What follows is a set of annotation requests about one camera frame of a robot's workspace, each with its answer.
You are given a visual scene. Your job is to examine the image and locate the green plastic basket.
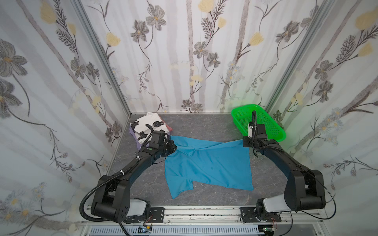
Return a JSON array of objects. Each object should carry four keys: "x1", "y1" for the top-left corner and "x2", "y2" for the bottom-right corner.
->
[{"x1": 231, "y1": 104, "x2": 286, "y2": 142}]

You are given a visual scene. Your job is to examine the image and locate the blue t shirt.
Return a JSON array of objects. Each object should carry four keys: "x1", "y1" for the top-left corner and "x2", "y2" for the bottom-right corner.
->
[{"x1": 164, "y1": 136, "x2": 254, "y2": 199}]

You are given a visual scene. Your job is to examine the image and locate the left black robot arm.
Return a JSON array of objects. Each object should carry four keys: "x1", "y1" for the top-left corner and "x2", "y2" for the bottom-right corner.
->
[{"x1": 81, "y1": 130, "x2": 177, "y2": 223}]

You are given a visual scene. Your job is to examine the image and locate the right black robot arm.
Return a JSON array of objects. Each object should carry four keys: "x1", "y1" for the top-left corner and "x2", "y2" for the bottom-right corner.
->
[{"x1": 243, "y1": 122, "x2": 326, "y2": 221}]

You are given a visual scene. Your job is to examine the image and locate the red folded shirt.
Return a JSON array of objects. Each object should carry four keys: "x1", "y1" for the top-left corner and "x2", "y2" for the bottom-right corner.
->
[{"x1": 159, "y1": 116, "x2": 173, "y2": 133}]

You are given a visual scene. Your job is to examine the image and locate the white black folded shirt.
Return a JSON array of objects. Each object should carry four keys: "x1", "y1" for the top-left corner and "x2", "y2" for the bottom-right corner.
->
[{"x1": 130, "y1": 112, "x2": 164, "y2": 130}]

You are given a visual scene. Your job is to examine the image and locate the purple folded shirt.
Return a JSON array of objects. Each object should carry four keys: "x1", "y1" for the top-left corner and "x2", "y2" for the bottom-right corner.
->
[{"x1": 129, "y1": 125, "x2": 171, "y2": 150}]

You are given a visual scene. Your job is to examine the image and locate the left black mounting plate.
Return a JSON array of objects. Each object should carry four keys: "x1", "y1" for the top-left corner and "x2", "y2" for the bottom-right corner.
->
[{"x1": 142, "y1": 207, "x2": 165, "y2": 224}]

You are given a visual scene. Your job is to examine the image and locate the black mounting plate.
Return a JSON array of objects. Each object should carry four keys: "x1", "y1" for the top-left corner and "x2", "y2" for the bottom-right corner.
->
[
  {"x1": 142, "y1": 207, "x2": 165, "y2": 224},
  {"x1": 240, "y1": 206, "x2": 282, "y2": 223}
]

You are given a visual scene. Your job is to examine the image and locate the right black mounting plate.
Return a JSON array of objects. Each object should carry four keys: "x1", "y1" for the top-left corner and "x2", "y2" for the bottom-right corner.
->
[{"x1": 240, "y1": 206, "x2": 282, "y2": 223}]

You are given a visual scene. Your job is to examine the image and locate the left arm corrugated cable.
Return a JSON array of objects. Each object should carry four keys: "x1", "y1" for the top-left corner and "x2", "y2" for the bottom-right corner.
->
[{"x1": 79, "y1": 172, "x2": 125, "y2": 222}]

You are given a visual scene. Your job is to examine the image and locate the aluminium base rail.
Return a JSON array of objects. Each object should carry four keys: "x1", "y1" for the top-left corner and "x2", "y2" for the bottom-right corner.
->
[{"x1": 80, "y1": 206, "x2": 330, "y2": 236}]

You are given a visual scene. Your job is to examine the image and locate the white slotted cable duct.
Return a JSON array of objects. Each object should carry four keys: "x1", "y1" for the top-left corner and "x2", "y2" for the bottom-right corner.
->
[{"x1": 88, "y1": 225, "x2": 265, "y2": 236}]

